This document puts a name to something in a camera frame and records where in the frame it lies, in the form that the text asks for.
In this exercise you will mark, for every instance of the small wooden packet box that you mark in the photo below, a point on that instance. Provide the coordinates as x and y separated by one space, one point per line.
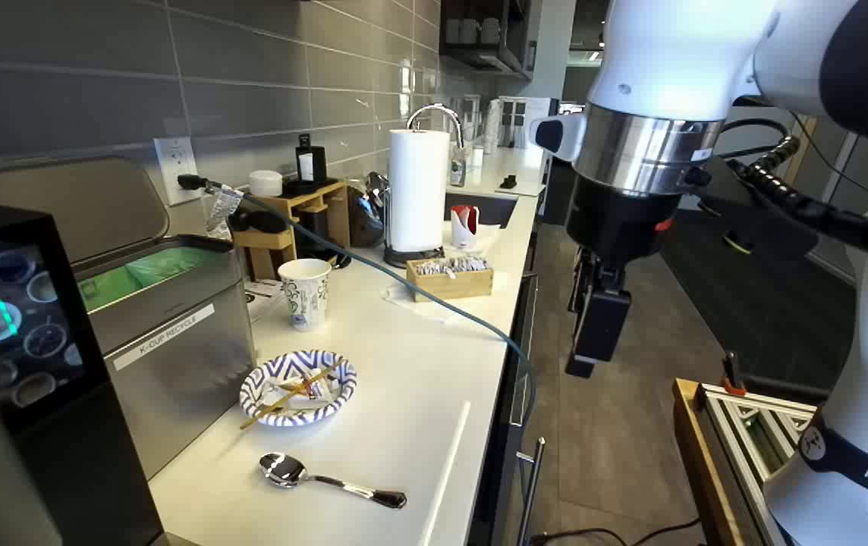
450 282

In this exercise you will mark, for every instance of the white paper towel roll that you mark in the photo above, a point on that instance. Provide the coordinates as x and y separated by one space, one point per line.
417 192

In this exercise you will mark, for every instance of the dark base cabinet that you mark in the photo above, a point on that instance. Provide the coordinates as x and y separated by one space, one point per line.
514 405

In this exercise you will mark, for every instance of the blue white patterned plate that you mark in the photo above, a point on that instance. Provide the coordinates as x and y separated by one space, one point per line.
298 390

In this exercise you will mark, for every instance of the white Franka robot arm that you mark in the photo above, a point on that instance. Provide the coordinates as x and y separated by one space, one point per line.
677 51

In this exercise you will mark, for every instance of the black coffee machine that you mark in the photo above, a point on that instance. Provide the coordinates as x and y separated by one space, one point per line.
41 426

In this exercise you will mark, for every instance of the red white item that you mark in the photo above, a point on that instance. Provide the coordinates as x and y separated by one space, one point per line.
464 225

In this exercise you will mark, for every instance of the wooden countertop organizer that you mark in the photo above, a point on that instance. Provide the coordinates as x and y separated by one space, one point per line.
306 201

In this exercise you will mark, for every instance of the white paper packets bundle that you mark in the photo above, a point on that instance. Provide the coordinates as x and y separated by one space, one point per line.
450 265

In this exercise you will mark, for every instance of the aluminium profile frame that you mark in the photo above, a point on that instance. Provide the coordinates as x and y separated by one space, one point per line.
755 436

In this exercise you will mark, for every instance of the metal spoon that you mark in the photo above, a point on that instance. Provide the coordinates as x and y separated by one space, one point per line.
282 467

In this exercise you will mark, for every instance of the silver metal pot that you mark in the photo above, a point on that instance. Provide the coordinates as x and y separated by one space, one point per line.
443 109

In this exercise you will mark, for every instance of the dark glass bottle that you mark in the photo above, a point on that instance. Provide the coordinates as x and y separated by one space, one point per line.
309 161

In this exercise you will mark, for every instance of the silver toaster appliance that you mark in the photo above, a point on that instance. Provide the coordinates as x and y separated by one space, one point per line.
514 123

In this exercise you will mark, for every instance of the white wall outlet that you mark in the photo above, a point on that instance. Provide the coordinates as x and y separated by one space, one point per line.
176 156

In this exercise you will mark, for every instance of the small white jar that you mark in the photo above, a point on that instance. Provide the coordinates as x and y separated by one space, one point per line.
266 184

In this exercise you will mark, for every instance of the wooden crate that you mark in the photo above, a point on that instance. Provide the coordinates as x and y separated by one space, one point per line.
697 456

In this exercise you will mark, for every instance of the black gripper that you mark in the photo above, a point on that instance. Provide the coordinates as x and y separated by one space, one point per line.
620 222

